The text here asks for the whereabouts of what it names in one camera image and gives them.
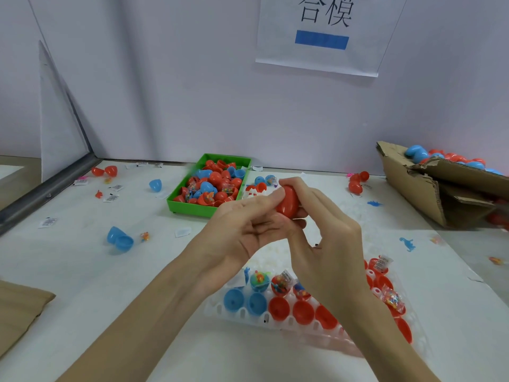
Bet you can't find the person's left hand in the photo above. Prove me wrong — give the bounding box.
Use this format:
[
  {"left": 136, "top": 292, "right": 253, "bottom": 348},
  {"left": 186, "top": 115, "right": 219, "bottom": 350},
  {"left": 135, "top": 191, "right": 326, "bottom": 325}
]
[{"left": 179, "top": 187, "right": 308, "bottom": 298}]

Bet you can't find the person's right hand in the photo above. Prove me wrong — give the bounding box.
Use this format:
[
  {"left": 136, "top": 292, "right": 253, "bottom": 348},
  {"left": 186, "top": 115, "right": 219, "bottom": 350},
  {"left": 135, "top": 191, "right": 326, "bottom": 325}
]
[{"left": 278, "top": 176, "right": 371, "bottom": 315}]

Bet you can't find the small capsule cluster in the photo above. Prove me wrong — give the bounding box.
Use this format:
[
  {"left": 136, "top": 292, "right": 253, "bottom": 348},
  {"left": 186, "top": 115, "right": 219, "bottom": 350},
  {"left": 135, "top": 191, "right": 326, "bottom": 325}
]
[{"left": 247, "top": 174, "right": 278, "bottom": 194}]

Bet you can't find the cardboard box of capsules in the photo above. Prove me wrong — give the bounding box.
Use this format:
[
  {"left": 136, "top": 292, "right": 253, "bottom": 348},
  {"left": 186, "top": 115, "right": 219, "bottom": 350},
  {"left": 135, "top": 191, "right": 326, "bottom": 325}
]
[{"left": 376, "top": 141, "right": 509, "bottom": 229}]

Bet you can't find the blue egg shell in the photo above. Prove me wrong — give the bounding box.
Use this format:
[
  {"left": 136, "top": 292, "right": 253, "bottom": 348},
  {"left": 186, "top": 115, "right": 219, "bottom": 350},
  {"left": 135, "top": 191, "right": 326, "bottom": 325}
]
[{"left": 107, "top": 225, "right": 135, "bottom": 252}]

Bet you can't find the pile of finished eggs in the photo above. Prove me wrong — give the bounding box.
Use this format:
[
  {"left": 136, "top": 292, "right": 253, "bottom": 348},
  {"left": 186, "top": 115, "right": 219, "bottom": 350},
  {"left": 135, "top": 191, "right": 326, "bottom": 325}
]
[{"left": 405, "top": 144, "right": 509, "bottom": 176}]

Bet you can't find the person's right forearm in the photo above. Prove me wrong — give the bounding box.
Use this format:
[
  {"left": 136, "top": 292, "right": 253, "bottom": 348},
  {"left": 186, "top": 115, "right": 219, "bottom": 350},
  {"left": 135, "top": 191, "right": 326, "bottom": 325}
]
[{"left": 338, "top": 282, "right": 442, "bottom": 382}]

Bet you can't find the person's left forearm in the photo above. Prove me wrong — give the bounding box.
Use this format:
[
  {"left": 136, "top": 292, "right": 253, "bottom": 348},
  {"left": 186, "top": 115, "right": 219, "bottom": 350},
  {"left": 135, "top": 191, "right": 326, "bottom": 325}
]
[{"left": 56, "top": 250, "right": 216, "bottom": 382}]

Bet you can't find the green plastic tray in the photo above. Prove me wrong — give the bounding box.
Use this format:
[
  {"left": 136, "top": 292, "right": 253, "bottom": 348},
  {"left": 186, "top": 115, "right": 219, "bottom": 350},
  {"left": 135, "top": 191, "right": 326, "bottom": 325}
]
[{"left": 167, "top": 153, "right": 252, "bottom": 217}]

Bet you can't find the clear plastic egg tray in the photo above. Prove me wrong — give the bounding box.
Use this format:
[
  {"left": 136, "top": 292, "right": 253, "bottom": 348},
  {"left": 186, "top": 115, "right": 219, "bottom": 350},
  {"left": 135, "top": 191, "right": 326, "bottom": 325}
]
[{"left": 205, "top": 190, "right": 431, "bottom": 359}]

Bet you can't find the clear triangular panel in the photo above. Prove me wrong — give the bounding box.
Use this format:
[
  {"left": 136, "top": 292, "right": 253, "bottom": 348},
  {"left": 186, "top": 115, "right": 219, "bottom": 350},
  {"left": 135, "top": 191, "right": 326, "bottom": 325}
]
[{"left": 40, "top": 42, "right": 92, "bottom": 181}]

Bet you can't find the flat brown cardboard sheet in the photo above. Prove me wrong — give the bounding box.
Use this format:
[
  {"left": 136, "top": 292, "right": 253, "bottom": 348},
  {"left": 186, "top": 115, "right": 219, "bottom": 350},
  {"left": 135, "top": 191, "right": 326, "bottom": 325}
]
[{"left": 0, "top": 280, "right": 57, "bottom": 359}]

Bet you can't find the white paper sign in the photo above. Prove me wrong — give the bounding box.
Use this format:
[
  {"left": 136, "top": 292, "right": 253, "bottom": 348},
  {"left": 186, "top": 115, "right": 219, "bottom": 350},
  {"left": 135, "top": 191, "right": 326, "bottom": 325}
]
[{"left": 255, "top": 0, "right": 409, "bottom": 78}]

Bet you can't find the grey metal rail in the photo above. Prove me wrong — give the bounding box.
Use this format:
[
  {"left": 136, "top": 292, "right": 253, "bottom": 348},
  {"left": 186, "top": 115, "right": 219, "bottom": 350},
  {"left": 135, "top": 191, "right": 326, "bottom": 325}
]
[{"left": 0, "top": 153, "right": 100, "bottom": 236}]

